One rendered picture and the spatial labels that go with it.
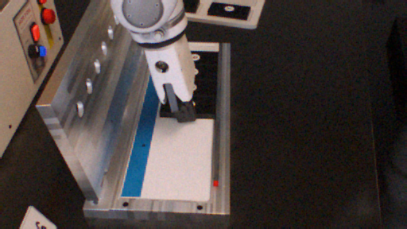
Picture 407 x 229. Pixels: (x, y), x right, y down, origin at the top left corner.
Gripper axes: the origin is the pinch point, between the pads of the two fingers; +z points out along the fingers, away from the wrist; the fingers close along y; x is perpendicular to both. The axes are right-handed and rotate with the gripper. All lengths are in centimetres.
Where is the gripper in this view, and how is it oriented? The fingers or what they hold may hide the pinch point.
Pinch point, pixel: (184, 110)
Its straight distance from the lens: 71.4
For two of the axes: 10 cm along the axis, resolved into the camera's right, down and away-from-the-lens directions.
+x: -9.8, 1.2, 1.8
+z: 2.1, 7.4, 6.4
